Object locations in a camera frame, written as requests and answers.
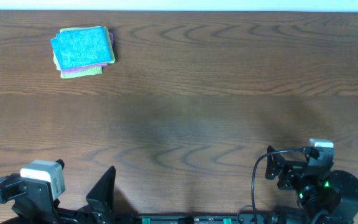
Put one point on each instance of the blue cloth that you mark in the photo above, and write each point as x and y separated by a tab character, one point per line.
81	48

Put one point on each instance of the bottom green folded towel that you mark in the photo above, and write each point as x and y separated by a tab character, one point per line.
79	72

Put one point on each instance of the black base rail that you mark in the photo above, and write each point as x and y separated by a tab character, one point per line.
244	218

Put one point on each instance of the green folded towel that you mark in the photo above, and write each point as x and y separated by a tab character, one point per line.
112	46
79	72

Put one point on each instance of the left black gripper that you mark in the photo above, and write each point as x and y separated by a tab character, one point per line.
95	198

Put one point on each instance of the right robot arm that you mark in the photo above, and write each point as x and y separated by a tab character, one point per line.
323	195

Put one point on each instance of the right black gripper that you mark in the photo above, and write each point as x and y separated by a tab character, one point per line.
288	168

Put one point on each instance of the top green folded towel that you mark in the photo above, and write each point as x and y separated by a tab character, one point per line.
112	46

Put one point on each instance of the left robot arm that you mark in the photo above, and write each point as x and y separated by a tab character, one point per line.
34	203

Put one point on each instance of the purple folded towel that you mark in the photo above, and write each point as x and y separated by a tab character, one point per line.
110	39

